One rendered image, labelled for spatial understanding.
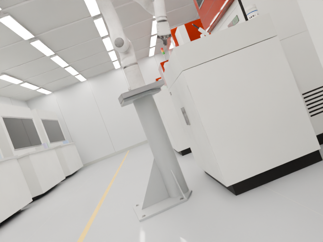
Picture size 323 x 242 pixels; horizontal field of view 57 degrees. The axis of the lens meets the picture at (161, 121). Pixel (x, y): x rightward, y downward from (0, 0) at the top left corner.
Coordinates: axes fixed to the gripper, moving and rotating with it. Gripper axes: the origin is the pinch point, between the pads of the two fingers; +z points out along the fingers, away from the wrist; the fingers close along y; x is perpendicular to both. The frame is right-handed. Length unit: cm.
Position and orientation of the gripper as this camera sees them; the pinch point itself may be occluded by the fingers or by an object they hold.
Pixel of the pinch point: (165, 42)
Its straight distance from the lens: 229.9
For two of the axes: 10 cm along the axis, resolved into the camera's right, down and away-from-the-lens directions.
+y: -9.9, 1.6, -0.7
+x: 0.6, -0.2, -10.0
